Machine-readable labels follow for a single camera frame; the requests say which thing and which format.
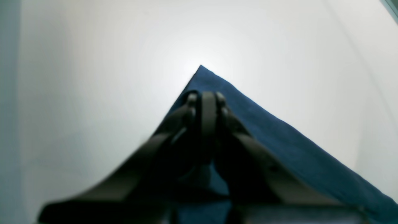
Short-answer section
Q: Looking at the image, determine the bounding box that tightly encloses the navy blue t-shirt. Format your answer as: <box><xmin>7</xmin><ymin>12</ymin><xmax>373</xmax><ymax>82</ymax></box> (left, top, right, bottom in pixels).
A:
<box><xmin>168</xmin><ymin>65</ymin><xmax>398</xmax><ymax>224</ymax></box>

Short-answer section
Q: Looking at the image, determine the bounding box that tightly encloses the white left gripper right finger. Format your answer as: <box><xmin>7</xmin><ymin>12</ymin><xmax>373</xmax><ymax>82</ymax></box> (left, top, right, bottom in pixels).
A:
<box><xmin>207</xmin><ymin>92</ymin><xmax>367</xmax><ymax>224</ymax></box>

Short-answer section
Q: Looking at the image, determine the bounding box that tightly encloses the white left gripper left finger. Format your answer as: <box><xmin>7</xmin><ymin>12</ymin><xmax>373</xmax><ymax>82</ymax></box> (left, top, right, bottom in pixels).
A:
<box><xmin>38</xmin><ymin>92</ymin><xmax>212</xmax><ymax>224</ymax></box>

